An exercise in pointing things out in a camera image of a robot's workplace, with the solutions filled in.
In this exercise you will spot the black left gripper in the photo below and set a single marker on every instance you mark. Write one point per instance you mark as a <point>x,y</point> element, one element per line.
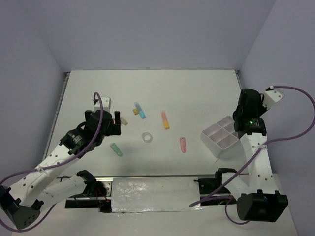
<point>114,129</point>

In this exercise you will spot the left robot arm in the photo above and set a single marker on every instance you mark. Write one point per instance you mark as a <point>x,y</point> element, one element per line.
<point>25,200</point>

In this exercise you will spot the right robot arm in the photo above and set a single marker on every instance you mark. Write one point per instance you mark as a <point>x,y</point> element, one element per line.
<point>260,200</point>

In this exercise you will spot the grey rectangular eraser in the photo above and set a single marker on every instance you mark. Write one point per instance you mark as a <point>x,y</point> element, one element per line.
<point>123,121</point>

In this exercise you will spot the green correction tape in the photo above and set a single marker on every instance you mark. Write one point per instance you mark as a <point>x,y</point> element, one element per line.
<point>116,149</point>

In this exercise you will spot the blue highlighter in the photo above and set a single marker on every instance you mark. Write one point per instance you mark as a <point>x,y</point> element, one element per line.
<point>141,112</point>

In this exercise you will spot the clear tape roll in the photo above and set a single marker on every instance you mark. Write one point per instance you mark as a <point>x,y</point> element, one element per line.
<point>147,137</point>

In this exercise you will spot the orange highlighter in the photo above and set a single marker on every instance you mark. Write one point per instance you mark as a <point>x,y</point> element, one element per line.
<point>165,120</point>

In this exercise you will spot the pink correction tape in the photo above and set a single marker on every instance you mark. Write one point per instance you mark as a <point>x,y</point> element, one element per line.
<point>183,144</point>

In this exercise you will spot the silver foil sheet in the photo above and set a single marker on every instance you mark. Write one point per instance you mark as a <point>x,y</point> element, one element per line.
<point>154,194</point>

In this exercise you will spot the white divided organizer tray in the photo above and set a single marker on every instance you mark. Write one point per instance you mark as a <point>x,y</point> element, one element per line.
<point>222,140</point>

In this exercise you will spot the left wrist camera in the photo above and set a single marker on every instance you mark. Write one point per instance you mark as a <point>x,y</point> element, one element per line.
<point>106,104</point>

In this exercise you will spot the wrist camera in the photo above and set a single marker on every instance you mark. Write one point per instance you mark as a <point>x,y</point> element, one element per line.
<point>272,96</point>
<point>106,104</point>

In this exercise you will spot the metal base rail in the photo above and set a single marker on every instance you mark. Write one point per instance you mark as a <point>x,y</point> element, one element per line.
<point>101,200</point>

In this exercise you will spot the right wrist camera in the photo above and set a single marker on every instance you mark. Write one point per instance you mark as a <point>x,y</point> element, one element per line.
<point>272,96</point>

